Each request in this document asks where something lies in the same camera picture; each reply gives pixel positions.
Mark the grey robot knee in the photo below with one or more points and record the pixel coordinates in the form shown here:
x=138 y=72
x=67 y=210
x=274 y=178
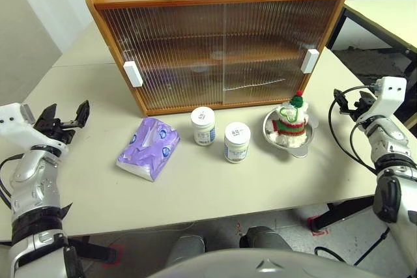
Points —
x=185 y=250
x=265 y=239

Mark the cream table with black frame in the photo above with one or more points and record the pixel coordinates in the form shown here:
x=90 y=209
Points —
x=384 y=14

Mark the metal bowl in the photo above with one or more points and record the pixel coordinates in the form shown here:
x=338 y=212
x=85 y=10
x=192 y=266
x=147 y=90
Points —
x=301 y=148

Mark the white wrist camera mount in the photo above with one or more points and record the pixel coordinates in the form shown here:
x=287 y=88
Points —
x=391 y=92
x=13 y=125

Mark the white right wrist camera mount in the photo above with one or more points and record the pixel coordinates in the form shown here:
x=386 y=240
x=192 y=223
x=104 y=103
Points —
x=391 y=92

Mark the purple tissue pack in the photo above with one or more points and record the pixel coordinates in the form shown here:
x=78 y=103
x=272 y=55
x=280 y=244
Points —
x=146 y=151

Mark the silver robot torso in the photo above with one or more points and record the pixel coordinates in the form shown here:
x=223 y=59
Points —
x=234 y=266

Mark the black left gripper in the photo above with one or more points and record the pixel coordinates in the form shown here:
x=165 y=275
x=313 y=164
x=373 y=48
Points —
x=58 y=130

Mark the white plastic jar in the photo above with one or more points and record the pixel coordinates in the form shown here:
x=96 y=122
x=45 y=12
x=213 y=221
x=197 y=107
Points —
x=203 y=128
x=236 y=147

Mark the red floor tape mark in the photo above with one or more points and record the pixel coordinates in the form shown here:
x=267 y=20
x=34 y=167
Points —
x=119 y=253

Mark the grey robot right knee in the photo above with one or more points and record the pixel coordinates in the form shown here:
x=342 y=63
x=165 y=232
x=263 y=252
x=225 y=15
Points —
x=265 y=239

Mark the black table leg frame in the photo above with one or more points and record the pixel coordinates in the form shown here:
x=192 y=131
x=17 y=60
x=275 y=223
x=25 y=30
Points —
x=94 y=252
x=342 y=214

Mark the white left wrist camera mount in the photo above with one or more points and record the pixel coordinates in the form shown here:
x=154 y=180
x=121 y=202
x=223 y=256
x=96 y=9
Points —
x=13 y=125

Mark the ribbed clear sliding door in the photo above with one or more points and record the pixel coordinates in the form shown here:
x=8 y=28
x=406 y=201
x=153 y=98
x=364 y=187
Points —
x=267 y=30
x=169 y=47

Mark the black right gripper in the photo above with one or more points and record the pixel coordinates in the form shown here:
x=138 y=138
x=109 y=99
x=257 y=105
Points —
x=360 y=108

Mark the grey robot left knee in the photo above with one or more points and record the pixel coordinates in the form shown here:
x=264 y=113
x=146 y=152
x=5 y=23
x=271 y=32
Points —
x=185 y=250

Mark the white plush toy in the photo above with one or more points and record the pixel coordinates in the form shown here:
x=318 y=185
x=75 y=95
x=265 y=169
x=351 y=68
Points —
x=288 y=128

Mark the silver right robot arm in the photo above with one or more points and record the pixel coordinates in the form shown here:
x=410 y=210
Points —
x=391 y=141

